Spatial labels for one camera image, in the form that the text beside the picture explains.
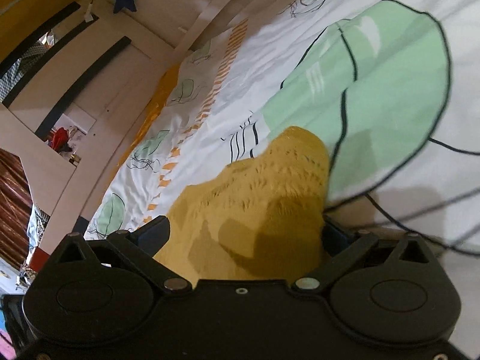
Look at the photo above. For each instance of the orange mattress cover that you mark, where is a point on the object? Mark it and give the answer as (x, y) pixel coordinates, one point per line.
(165, 86)

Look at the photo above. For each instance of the beige wooden bed frame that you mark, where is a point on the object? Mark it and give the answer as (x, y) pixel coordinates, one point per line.
(182, 24)

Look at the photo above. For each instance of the red clothes pile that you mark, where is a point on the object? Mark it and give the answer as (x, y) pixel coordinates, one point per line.
(65, 141)

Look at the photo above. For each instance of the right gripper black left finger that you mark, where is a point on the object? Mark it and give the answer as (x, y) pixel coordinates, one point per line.
(140, 247)

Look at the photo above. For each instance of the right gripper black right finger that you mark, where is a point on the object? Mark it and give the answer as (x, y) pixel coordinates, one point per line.
(345, 248)

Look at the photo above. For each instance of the white wardrobe with black handles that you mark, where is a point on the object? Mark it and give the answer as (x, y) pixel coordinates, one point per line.
(63, 67)

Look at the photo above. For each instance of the white leaf-print bed sheet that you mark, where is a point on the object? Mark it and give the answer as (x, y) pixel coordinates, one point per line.
(390, 86)

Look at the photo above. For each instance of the mustard yellow knit garment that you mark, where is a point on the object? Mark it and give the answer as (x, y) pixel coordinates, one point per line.
(260, 219)

